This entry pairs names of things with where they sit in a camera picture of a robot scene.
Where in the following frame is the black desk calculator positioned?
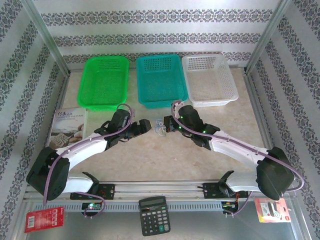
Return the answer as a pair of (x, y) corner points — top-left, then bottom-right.
(138, 195), (172, 237)

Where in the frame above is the red flash drive package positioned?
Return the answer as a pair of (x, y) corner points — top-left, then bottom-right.
(254, 197), (292, 223)

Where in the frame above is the book with printed cover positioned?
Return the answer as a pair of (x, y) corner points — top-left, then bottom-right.
(45, 107), (89, 152)

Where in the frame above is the aluminium frame post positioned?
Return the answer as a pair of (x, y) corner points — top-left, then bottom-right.
(21, 0), (71, 75)
(245, 0), (293, 75)

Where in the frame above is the thin blue cable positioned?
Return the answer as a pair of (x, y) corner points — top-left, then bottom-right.
(152, 117), (167, 132)

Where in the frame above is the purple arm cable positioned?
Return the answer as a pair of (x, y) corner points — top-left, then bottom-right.
(42, 103), (136, 220)
(170, 99), (306, 218)

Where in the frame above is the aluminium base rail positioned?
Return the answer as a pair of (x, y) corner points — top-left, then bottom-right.
(23, 180), (298, 201)

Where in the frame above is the green plastic basket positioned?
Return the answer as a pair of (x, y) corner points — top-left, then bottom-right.
(76, 55), (130, 112)

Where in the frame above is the red retail package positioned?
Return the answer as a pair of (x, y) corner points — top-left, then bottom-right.
(24, 206), (65, 234)

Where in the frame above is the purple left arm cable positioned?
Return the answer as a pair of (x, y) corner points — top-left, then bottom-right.
(42, 103), (136, 220)

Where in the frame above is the small circuit board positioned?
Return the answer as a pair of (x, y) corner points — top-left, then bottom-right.
(82, 202), (103, 211)
(222, 201), (238, 211)

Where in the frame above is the teal plastic basket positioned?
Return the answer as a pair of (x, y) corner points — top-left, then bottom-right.
(135, 54), (189, 110)

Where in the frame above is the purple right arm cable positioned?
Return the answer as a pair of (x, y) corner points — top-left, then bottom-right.
(170, 99), (306, 218)

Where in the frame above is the grey slotted cable duct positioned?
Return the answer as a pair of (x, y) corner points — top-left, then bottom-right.
(32, 202), (226, 213)

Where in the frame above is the white plastic basket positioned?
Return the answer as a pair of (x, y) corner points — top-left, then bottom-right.
(181, 54), (239, 108)

